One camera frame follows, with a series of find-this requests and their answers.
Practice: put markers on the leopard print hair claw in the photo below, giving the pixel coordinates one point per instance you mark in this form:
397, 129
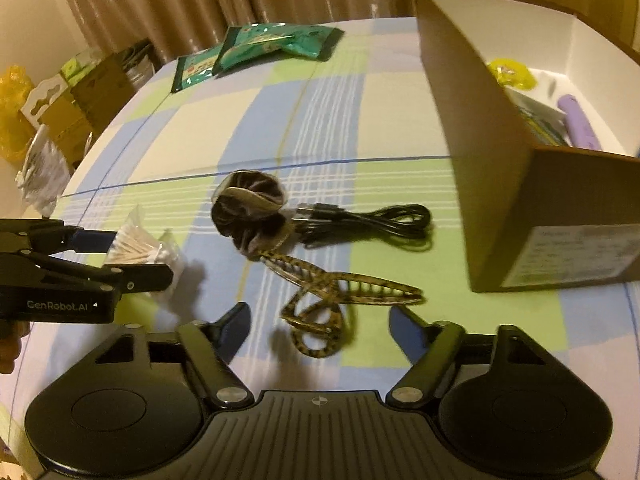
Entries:
320, 310

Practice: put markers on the plaid bed sheet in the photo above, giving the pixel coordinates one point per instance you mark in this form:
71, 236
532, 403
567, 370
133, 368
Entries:
380, 110

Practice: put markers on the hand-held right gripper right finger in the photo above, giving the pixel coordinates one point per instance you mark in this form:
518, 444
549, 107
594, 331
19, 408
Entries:
407, 332

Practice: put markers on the brown velvet scrunchie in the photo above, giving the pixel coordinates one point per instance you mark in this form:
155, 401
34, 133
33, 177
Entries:
250, 210

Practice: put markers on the purple tube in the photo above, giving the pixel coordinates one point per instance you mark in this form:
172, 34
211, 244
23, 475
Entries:
580, 122

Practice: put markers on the cotton swabs pack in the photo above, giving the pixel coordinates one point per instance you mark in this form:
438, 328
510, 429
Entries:
145, 255

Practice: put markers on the person's left hand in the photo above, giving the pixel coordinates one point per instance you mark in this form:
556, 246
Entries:
9, 352

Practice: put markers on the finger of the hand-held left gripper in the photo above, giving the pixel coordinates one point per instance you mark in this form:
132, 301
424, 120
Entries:
145, 277
95, 241

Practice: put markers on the green packet cream picture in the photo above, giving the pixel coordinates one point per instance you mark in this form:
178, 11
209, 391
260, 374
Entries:
195, 70

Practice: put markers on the light green printed packet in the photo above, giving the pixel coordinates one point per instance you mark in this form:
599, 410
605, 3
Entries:
540, 120

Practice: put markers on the yellow packet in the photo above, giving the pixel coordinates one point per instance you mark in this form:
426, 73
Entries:
510, 74

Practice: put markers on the yellow plastic bag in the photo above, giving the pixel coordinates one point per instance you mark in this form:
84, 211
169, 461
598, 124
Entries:
15, 110

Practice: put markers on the cardboard box white hang tab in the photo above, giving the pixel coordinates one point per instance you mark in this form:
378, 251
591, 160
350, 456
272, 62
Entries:
57, 115

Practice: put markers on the dark striped item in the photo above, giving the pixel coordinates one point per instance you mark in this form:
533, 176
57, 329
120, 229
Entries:
142, 62

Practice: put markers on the plain brown cardboard box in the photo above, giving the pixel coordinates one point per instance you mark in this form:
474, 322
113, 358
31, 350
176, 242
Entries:
102, 80

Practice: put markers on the green and white carton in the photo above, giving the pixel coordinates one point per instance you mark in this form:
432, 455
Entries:
80, 65

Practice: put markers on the dark green snack packet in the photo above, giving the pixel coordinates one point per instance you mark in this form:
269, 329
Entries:
250, 45
315, 40

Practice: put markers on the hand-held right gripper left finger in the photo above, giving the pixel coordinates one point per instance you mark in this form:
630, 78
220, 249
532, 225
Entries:
235, 332

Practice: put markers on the clear plastic bag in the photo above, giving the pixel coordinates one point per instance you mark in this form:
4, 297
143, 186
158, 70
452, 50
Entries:
42, 175

